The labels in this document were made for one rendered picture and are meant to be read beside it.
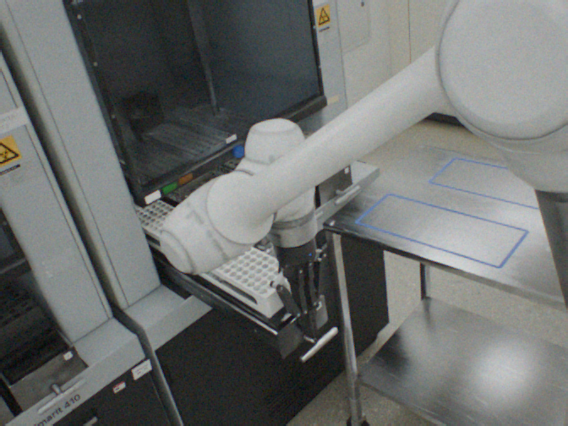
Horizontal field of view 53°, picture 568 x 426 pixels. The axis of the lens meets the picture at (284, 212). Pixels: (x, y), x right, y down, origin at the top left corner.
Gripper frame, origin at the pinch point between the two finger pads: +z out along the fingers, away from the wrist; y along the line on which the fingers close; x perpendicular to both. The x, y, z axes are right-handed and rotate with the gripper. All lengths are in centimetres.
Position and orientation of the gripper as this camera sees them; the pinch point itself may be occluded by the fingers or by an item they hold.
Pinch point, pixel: (308, 320)
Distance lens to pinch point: 111.8
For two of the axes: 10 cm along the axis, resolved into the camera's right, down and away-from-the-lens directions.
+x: 6.9, 2.9, -6.6
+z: 1.6, 8.3, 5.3
